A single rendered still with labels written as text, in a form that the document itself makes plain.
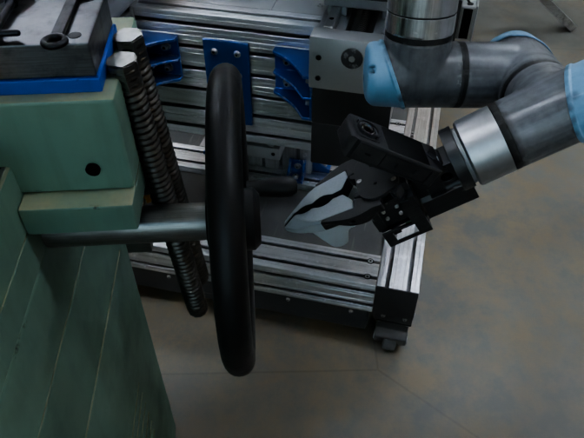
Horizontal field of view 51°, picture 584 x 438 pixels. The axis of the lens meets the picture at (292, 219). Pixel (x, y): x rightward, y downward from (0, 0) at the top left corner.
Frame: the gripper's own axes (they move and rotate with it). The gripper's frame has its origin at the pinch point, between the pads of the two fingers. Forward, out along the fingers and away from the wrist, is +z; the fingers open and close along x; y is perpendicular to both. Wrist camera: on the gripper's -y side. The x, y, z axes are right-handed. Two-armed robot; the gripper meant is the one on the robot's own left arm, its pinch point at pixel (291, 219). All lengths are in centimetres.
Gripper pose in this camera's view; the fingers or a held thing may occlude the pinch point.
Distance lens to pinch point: 70.0
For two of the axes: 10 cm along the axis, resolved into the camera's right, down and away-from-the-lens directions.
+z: -8.6, 4.0, 3.0
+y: 5.0, 6.0, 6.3
